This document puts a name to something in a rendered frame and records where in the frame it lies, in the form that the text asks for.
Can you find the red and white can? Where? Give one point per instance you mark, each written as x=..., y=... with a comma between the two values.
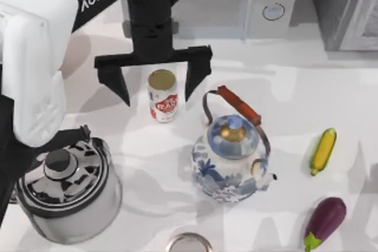
x=163, y=98

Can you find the pale microwave oven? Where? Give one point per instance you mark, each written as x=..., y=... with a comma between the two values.
x=236, y=1

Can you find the blue and white kettle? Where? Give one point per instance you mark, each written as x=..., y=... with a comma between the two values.
x=233, y=160

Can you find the silver kettle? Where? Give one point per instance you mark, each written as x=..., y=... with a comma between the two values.
x=68, y=187

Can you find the yellow corn cob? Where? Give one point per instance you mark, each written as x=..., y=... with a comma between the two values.
x=323, y=150

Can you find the grey cabinet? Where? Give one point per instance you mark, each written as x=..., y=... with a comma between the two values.
x=345, y=7

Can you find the silver metal bowl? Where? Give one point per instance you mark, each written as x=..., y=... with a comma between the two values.
x=189, y=243

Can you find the purple eggplant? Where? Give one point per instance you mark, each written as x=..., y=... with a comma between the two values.
x=326, y=221

